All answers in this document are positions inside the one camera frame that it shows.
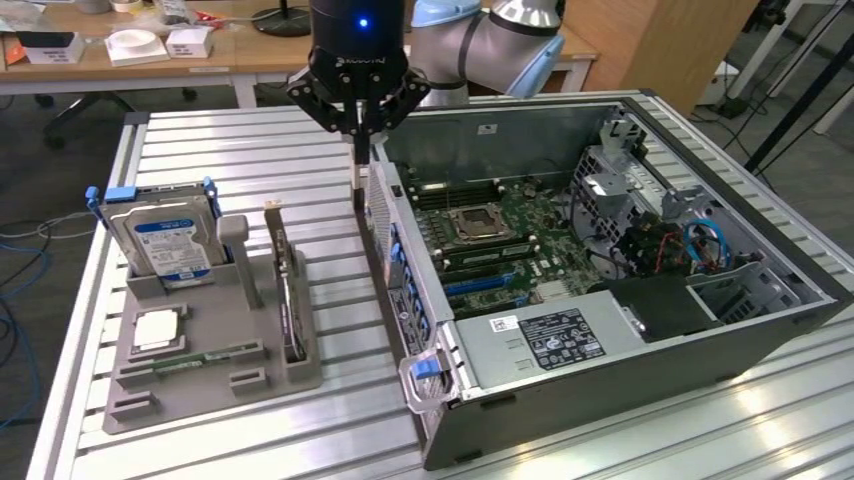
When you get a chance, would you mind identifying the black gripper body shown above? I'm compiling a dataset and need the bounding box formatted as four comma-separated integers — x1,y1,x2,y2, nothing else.
306,0,412,104

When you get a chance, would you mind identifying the graphics card with metal bracket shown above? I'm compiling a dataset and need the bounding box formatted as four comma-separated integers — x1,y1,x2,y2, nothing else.
262,199,312,364

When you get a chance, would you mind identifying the black round lamp base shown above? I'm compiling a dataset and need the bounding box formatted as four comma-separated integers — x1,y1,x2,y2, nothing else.
250,0,313,39

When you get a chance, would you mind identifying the wooden desk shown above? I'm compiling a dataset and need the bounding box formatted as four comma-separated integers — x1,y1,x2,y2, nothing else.
0,0,600,109

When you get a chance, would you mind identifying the black RAM slot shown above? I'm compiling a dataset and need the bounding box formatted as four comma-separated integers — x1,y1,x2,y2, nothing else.
416,192,505,210
413,182,502,199

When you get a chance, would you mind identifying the small white labelled box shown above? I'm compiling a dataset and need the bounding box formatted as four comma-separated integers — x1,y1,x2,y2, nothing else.
164,27,214,60

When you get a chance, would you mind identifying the CPU socket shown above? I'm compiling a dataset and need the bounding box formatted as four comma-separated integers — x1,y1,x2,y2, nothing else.
446,202,512,246

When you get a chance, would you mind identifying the clear plastic bag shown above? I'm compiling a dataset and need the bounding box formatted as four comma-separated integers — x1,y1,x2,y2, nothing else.
152,0,201,26

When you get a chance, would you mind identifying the white box with round dish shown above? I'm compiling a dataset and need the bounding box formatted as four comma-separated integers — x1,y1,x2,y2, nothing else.
104,28,172,68

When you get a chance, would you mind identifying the installed black RAM stick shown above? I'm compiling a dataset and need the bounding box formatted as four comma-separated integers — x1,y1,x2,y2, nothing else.
438,242,539,266

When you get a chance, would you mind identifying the hard disk in blue caddy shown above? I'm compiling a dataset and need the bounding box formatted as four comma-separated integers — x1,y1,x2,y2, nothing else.
83,175,232,291

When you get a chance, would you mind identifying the silver metal drive cage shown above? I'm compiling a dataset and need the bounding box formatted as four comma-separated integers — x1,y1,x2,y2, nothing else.
569,144,672,241

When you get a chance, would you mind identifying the black office chair base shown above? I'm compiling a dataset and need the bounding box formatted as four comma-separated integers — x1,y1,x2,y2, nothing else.
35,89,198,149

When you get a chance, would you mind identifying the green motherboard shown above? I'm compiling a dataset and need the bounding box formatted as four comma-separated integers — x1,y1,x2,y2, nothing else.
398,164,605,321

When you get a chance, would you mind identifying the blue expansion slot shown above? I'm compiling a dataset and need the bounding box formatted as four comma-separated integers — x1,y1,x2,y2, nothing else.
442,272,523,297

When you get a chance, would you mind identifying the wooden cabinet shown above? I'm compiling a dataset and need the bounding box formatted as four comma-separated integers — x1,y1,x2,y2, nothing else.
579,0,761,119

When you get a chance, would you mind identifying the white box with black top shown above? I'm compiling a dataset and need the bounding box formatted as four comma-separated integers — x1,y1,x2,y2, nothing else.
15,30,86,65

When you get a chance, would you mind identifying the black power adapter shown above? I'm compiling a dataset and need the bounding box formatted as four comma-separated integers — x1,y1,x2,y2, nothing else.
716,97,752,120

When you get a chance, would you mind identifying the silver CPU chip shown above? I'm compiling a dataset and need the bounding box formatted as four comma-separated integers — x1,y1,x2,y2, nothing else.
130,312,185,349

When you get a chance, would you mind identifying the grey power supply unit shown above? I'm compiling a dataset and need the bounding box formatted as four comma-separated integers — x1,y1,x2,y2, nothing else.
452,292,648,391

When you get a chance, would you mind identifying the green RAM stick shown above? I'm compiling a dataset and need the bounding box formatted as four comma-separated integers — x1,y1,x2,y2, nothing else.
150,343,260,372

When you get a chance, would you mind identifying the blue case latch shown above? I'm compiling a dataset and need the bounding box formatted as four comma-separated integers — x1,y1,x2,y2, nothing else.
410,358,446,384

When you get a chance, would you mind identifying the black slanted stand pole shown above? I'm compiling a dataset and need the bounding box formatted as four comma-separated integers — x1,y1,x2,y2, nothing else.
743,29,854,174

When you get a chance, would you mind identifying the grey plastic parts rack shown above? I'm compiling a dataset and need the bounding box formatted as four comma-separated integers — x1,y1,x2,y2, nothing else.
102,214,326,435

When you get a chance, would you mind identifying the grey metal disk bay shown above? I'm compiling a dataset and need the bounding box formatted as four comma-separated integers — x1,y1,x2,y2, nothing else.
685,259,799,326

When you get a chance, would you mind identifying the open dark grey PC case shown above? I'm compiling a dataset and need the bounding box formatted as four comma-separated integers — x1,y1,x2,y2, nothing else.
349,97,854,472

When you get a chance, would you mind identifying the white floor cable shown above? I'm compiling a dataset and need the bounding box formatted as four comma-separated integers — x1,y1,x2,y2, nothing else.
0,209,100,241

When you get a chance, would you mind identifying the red wire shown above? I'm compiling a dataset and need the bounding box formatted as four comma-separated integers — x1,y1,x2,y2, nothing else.
651,232,688,274

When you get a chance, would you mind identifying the blue wire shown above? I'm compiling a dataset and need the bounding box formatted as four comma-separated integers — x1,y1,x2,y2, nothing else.
683,217,735,274

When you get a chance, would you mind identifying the white desk frame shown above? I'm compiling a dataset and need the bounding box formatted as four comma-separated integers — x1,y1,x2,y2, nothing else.
692,0,854,136

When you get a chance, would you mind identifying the blue floor cable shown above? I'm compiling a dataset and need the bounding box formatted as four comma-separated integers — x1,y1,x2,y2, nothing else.
0,239,53,431

